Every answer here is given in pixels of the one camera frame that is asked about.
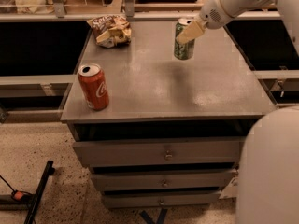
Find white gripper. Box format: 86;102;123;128
176;0;227;45

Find green soda can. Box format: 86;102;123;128
174;18;194;60

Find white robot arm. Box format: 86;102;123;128
177;0;299;224

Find brown chip bag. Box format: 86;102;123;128
87;15;132;48

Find red cola can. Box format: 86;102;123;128
78;63;109;110

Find grey drawer cabinet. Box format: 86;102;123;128
62;21;274;197

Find top grey drawer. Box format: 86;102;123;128
73;137;242;167

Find grey drawer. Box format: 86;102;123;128
73;137;242;167
102;190;221;209
91;169;235;191

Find middle grey drawer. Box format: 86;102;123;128
91;169;235;191

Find bottom grey drawer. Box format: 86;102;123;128
102;190;221;209

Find black metal stand leg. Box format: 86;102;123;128
24;161;55;224

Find black cable with orange clip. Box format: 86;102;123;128
0;175;34;205

